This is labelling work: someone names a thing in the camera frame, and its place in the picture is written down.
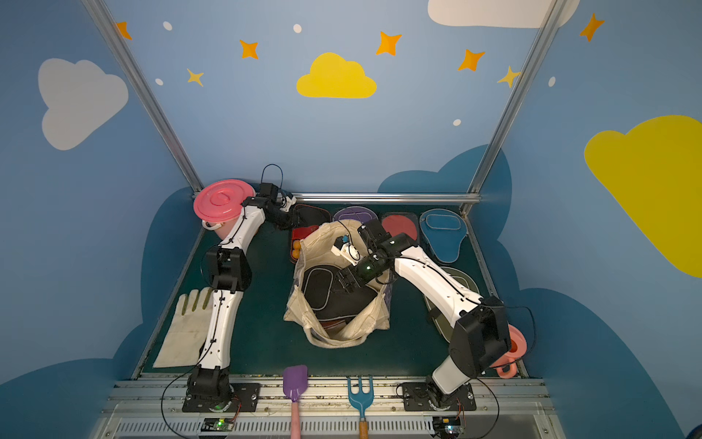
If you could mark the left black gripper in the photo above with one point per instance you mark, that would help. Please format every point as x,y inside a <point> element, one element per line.
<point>282,218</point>

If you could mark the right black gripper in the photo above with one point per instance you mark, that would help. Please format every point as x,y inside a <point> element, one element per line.
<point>347,276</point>

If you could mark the purple paddle case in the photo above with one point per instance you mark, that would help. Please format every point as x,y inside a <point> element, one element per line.
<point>355,213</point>

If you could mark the beige canvas tote bag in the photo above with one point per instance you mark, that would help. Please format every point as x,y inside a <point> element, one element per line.
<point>316,250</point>

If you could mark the blue paddle case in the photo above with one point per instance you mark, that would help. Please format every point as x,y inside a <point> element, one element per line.
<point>444,230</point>

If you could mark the black paddle case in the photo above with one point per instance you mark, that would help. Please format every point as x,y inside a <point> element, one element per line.
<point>329,300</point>

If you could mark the olive green paddle case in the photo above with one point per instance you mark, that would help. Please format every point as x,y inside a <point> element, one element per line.
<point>435,315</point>

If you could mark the black red ping pong case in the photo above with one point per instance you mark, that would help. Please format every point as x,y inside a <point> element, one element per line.
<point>306,219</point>

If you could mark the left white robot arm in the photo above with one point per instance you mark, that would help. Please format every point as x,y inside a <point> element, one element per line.
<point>229,275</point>

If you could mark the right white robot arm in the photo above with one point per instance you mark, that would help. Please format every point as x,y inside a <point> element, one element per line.
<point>480,327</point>

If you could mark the pink bucket with lid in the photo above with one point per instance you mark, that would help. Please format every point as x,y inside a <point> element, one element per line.
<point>218,206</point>

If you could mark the teal toy garden fork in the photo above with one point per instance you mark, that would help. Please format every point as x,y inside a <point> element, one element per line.
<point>361,400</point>

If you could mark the purple toy shovel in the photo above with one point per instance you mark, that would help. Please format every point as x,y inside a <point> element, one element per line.
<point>295,383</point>

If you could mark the beige work glove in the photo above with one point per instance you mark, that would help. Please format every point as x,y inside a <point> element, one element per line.
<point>187,334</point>

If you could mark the pink watering can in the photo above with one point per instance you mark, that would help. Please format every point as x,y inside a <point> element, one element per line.
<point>506,366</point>

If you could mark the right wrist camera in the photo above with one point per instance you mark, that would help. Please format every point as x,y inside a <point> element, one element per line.
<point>344,247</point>

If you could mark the aluminium back frame rail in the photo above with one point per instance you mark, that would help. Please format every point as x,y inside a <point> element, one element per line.
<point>388,198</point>

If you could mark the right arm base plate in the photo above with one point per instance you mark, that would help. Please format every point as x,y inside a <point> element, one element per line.
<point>426,396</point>

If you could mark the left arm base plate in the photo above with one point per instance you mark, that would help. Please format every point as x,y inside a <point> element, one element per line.
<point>241,396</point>

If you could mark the aluminium front rail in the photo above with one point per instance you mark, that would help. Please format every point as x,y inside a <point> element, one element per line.
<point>493,408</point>

